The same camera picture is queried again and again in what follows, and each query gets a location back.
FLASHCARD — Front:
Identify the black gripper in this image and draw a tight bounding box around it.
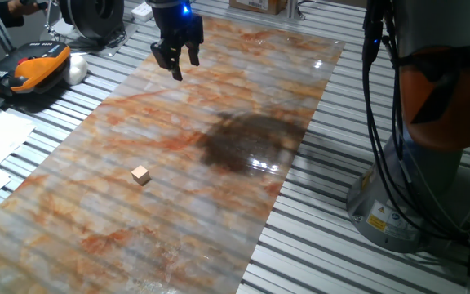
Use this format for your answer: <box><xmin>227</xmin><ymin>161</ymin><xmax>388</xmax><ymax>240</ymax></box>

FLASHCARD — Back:
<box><xmin>147</xmin><ymin>0</ymin><xmax>205</xmax><ymax>82</ymax></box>

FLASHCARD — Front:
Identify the small wooden block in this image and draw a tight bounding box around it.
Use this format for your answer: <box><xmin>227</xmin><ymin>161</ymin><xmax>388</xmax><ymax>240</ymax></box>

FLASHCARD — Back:
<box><xmin>131</xmin><ymin>165</ymin><xmax>152</xmax><ymax>186</ymax></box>

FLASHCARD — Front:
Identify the person's hand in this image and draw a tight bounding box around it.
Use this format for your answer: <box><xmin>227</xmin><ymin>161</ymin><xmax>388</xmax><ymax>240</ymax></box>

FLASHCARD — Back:
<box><xmin>7</xmin><ymin>0</ymin><xmax>42</xmax><ymax>17</ymax></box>

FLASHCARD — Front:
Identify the white power strip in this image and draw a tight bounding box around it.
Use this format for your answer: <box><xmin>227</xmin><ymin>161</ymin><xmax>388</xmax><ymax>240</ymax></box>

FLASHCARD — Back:
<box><xmin>131</xmin><ymin>2</ymin><xmax>155</xmax><ymax>23</ymax></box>

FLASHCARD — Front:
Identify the brown cardboard box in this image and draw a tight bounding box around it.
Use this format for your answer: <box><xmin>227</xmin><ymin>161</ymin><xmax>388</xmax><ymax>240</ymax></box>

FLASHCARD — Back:
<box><xmin>229</xmin><ymin>0</ymin><xmax>288</xmax><ymax>16</ymax></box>

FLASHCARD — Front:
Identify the black round fan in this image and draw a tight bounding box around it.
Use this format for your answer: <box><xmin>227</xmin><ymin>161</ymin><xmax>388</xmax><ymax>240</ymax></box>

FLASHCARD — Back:
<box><xmin>58</xmin><ymin>0</ymin><xmax>126</xmax><ymax>42</ymax></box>

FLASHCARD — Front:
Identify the white rounded object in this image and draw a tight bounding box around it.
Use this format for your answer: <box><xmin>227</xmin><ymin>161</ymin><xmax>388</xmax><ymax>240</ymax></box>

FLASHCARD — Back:
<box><xmin>63</xmin><ymin>53</ymin><xmax>90</xmax><ymax>87</ymax></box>

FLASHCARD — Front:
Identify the orange and black teach pendant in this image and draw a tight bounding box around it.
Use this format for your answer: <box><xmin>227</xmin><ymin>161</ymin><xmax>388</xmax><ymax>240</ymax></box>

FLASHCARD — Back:
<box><xmin>0</xmin><ymin>40</ymin><xmax>72</xmax><ymax>97</ymax></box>

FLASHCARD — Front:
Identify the orange marble pattern mat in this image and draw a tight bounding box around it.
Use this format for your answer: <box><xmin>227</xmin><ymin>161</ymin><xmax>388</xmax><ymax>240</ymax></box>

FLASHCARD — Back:
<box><xmin>0</xmin><ymin>14</ymin><xmax>346</xmax><ymax>294</ymax></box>

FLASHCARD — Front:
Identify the large white paper sheet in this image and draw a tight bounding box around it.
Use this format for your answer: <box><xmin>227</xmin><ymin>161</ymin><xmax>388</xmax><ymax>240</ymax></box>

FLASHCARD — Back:
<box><xmin>0</xmin><ymin>109</ymin><xmax>37</xmax><ymax>167</ymax></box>

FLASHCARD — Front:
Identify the long aluminium frame post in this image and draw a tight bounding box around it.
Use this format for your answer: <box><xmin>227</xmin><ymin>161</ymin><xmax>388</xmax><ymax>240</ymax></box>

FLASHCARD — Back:
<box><xmin>286</xmin><ymin>0</ymin><xmax>302</xmax><ymax>20</ymax></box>

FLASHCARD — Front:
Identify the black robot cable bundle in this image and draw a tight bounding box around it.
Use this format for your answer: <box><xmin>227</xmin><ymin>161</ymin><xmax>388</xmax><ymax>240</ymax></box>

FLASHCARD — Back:
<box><xmin>360</xmin><ymin>0</ymin><xmax>470</xmax><ymax>248</ymax></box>

